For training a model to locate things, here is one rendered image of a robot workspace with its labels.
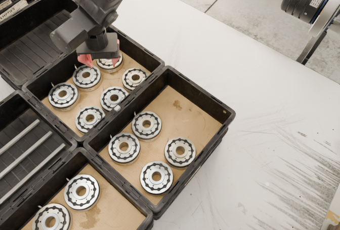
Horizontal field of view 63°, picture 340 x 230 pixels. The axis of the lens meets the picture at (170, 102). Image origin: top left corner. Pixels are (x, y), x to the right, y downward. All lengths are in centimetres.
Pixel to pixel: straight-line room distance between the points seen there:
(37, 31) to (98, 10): 75
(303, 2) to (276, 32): 162
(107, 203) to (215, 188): 39
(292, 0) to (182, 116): 51
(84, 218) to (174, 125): 40
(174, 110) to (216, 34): 55
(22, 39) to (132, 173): 73
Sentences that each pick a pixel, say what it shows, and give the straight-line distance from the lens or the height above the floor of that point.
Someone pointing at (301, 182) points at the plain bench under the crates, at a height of 70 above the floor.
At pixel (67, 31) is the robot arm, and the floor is 128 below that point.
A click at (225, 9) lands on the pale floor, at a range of 263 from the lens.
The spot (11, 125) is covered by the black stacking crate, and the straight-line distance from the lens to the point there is 110.
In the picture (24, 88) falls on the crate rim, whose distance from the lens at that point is 103.
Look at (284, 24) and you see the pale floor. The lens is 267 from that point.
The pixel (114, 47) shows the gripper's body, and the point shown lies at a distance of 74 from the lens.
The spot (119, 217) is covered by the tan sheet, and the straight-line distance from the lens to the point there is 90.
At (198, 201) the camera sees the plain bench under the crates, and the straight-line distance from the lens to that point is 104.
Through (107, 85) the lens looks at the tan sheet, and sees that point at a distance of 107.
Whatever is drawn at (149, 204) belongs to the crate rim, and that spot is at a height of 93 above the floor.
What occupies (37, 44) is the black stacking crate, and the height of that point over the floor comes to 83.
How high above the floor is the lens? 172
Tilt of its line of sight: 61 degrees down
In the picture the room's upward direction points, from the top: 4 degrees clockwise
